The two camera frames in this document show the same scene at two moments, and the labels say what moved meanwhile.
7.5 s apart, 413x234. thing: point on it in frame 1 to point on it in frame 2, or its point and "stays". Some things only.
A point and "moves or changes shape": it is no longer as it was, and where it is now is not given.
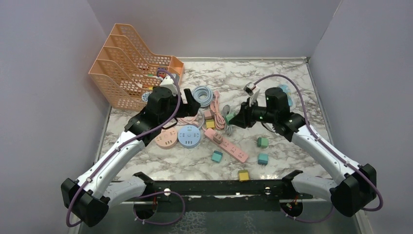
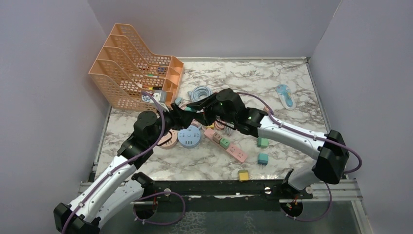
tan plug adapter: (217, 138) stays
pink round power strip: (167, 138) stays
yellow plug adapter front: (243, 175) stays
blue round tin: (145, 96) stays
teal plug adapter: (216, 156) moves or changes shape
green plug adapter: (229, 117) moves or changes shape
